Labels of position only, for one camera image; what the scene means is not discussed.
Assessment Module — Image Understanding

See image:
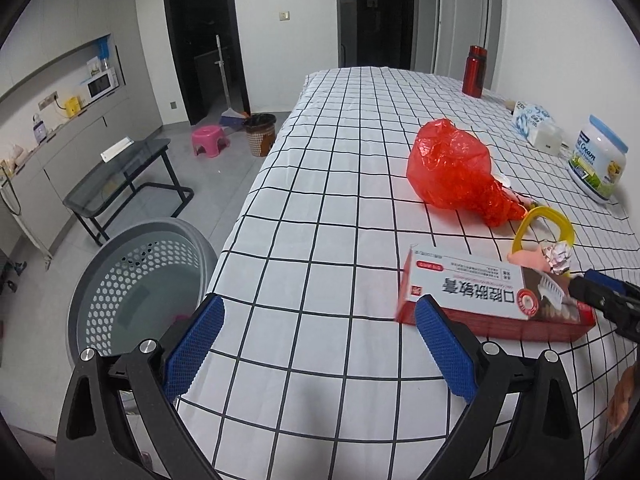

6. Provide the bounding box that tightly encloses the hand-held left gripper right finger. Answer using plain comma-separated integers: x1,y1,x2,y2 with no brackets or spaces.
415,294,586,480

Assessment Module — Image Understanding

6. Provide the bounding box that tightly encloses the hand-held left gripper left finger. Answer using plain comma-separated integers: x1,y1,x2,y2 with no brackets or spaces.
56,294,226,480

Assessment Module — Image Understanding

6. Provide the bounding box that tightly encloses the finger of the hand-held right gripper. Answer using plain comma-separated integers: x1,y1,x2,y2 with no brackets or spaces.
585,269,640,306
570,276,640,343

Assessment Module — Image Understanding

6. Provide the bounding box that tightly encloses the silver foil wrapper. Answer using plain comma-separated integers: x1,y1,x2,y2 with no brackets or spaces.
537,241,576,276

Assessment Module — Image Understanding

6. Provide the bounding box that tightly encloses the red and white carton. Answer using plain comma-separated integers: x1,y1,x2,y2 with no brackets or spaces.
395,246,598,343

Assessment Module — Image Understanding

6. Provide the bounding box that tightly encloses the grey perforated plastic basket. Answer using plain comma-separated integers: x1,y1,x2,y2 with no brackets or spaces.
66,217,219,413

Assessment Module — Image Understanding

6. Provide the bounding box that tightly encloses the salmon pink wrapper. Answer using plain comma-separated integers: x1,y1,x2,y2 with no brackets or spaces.
507,247,551,271

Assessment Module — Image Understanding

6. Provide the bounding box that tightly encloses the red plastic bag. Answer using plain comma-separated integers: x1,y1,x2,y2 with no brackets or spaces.
406,118,531,229

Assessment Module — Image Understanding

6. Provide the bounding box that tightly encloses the person's right hand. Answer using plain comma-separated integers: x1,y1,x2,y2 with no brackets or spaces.
607,360,640,431

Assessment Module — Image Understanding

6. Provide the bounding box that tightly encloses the white jar with blue lid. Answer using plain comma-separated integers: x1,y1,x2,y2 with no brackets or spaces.
567,114,628,204

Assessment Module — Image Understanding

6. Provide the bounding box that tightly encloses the black and white checkered tablecloth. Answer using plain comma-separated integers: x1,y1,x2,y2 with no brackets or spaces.
177,66,640,480

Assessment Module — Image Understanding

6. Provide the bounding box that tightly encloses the blue and white tissue pack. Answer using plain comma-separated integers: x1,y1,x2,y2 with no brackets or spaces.
512,101,567,153

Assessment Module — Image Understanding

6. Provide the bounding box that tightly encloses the dark glass side table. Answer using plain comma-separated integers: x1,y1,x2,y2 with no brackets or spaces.
62,138,195,247

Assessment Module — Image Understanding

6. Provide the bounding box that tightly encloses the pink plastic stool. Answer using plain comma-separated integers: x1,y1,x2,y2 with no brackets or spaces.
191,126,231,159

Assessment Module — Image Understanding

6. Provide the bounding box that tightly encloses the flat white box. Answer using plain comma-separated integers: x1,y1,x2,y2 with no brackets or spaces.
100,136,134,162

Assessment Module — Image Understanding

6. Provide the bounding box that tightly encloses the brown wicker waste bin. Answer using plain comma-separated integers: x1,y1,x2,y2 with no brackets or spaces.
243,113,277,158

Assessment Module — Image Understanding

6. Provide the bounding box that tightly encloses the broom with blue head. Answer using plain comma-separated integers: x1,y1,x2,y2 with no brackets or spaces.
215,35,249,128

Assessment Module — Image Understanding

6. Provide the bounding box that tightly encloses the grey cabinet unit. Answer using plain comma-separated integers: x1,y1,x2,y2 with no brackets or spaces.
0,0,166,256

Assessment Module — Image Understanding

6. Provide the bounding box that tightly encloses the red thermos bottle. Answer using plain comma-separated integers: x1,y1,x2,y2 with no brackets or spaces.
461,45,488,98

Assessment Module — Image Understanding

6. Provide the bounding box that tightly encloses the white microwave oven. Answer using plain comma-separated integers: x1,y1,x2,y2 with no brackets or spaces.
85,69,121,101

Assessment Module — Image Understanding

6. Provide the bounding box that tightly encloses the yellow plastic ring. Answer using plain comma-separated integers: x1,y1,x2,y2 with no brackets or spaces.
511,206,577,261

